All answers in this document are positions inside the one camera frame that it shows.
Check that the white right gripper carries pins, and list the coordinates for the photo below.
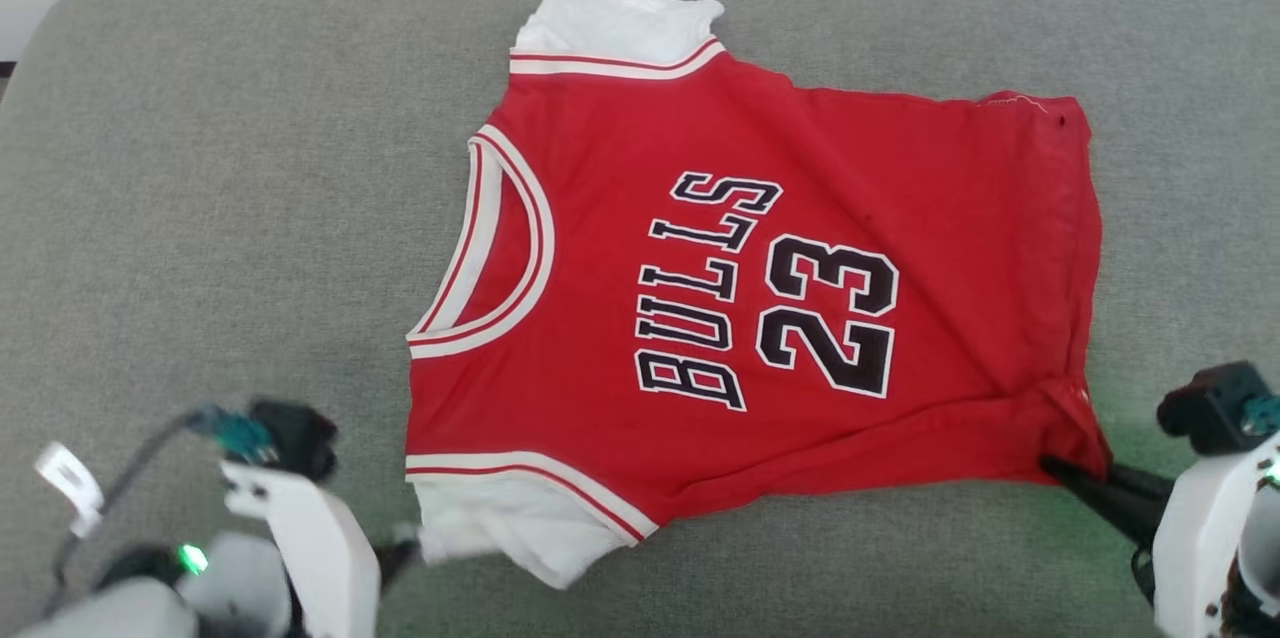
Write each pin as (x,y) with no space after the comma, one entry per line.
(1195,538)

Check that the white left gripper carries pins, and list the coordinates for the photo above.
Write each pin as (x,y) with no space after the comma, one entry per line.
(325,558)

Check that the red Bulls 23 jersey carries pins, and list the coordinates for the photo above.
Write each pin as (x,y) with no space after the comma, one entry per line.
(900,168)

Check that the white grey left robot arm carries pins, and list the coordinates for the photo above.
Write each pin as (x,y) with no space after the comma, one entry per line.
(240,578)

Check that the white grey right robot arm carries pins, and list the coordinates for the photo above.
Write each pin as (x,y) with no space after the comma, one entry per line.
(1262,538)

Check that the black floor baseboard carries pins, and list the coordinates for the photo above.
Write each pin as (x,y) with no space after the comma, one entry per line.
(5,83)

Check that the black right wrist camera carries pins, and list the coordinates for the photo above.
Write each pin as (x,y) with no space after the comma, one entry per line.
(1205,408)

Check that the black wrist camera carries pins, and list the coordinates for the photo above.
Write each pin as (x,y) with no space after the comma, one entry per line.
(1205,408)
(300,438)

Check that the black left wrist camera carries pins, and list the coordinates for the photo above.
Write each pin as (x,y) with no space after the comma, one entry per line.
(300,438)

